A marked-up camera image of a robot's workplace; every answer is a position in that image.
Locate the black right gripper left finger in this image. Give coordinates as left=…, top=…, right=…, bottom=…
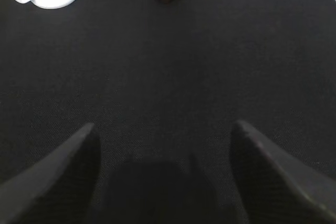
left=1, top=123, right=101, bottom=223

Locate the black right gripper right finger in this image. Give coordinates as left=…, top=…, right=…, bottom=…
left=229, top=121, right=335, bottom=223

